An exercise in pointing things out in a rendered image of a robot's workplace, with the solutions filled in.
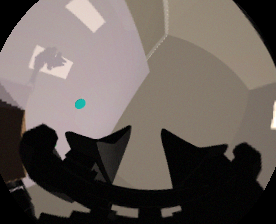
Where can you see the cyan circle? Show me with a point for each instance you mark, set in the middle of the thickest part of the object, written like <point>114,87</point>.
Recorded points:
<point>80,103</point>

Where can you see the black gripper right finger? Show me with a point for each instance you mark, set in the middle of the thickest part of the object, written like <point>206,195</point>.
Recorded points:
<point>185,158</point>

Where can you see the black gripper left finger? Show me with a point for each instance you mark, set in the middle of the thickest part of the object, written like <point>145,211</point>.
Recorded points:
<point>108,151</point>

